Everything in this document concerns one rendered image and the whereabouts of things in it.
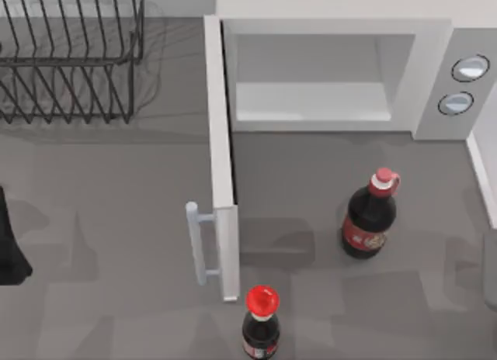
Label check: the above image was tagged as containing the round microwave knob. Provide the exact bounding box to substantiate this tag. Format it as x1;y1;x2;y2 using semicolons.
437;91;475;116
451;54;491;83

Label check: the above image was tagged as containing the large dark soda bottle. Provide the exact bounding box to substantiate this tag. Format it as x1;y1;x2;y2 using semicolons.
341;167;402;260

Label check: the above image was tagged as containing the white microwave door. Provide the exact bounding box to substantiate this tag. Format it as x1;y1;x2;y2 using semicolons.
203;15;241;303

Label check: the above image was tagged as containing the small dark soda bottle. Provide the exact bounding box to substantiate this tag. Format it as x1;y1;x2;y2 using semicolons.
242;285;281;360

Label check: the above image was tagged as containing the pale microwave oven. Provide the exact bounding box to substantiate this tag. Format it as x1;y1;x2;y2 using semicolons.
215;0;497;141

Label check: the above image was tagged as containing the pale blue door handle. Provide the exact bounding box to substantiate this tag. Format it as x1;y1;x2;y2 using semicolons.
185;200;218;287

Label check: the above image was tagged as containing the dark wire dish rack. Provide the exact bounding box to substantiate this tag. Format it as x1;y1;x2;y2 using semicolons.
0;0;148;125

